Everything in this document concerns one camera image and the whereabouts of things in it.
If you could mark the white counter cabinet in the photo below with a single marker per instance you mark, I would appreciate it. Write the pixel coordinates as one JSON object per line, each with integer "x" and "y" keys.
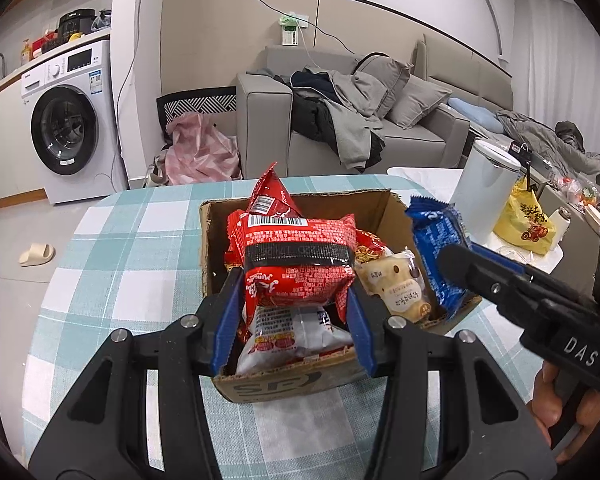
{"x": 10, "y": 150}

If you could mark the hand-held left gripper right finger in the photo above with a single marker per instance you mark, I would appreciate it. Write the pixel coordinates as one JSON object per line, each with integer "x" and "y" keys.
{"x": 360, "y": 330}

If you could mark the white trash bin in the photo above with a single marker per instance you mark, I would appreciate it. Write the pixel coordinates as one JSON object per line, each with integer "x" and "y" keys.
{"x": 480, "y": 190}

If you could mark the red box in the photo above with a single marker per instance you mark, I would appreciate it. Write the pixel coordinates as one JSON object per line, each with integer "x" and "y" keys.
{"x": 45, "y": 44}

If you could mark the blue snack packet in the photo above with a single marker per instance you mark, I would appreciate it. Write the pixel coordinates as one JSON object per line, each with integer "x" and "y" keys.
{"x": 435, "y": 250}

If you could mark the small grey pillow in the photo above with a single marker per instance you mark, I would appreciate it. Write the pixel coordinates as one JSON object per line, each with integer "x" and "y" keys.
{"x": 420, "y": 102}

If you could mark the black white patterned basket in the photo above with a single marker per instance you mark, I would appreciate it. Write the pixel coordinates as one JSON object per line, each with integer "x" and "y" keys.
{"x": 200, "y": 105}

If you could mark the dark jacket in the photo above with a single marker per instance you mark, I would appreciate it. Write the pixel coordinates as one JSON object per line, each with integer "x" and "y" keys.
{"x": 310, "y": 115}

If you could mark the grey jacket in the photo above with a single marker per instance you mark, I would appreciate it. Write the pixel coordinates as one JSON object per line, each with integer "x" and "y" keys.
{"x": 355, "y": 130}

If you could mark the light blue pillow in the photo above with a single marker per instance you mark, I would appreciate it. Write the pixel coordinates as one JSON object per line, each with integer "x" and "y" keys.
{"x": 475, "y": 115}

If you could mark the clear bread packet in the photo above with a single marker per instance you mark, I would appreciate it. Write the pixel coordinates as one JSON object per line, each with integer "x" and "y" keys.
{"x": 395, "y": 290}

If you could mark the brown cardboard box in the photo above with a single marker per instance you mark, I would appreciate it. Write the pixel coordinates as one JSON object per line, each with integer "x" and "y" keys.
{"x": 280, "y": 385}

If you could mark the white and red snack packet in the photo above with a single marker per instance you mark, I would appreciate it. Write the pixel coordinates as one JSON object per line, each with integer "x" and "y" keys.
{"x": 285, "y": 335}

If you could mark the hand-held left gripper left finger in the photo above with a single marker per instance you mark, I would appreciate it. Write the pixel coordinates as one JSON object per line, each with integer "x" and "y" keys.
{"x": 225, "y": 320}

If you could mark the pink cloth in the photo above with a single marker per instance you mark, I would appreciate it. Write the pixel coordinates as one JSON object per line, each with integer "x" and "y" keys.
{"x": 200, "y": 152}

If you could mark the black pressure cooker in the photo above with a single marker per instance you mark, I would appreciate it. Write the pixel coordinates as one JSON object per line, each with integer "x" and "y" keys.
{"x": 75, "y": 22}

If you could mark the red yellow snack packet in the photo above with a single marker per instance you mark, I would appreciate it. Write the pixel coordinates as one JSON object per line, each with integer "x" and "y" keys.
{"x": 370, "y": 247}

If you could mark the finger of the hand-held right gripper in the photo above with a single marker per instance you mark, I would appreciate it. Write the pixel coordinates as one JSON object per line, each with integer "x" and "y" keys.
{"x": 505, "y": 261}
{"x": 475, "y": 275}

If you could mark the red black-banded noodle packet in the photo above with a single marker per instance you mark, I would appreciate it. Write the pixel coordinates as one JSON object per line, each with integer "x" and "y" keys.
{"x": 300, "y": 280}

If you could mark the person's right hand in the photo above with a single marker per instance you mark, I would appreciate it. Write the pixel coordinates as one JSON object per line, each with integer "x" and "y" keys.
{"x": 545, "y": 400}

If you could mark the orange bottle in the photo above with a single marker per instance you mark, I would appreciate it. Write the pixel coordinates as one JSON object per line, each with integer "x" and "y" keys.
{"x": 26, "y": 52}

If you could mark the grey padded coat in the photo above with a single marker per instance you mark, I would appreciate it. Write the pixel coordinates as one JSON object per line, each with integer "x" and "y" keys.
{"x": 535, "y": 135}

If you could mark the beige slipper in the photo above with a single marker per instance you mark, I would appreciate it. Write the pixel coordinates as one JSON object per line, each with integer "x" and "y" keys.
{"x": 36, "y": 255}

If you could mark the yellow plastic bag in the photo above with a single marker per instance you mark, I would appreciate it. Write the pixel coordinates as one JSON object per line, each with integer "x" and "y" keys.
{"x": 525, "y": 225}

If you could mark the grey sofa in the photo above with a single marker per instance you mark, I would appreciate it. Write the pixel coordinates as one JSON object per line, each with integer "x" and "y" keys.
{"x": 265, "y": 130}

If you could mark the large grey pillow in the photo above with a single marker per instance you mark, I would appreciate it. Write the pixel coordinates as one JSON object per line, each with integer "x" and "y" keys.
{"x": 385, "y": 80}

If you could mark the tall red snack packet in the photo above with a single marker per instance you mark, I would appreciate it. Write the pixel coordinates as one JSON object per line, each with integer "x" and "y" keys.
{"x": 272, "y": 195}

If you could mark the wall power outlet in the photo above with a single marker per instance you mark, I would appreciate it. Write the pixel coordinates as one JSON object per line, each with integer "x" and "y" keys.
{"x": 290, "y": 32}

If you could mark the pile of small colourful packets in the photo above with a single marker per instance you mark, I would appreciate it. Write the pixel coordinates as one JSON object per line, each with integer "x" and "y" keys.
{"x": 577, "y": 192}

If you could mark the white washing machine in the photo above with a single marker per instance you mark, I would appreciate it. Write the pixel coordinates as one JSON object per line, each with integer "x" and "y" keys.
{"x": 80, "y": 170}

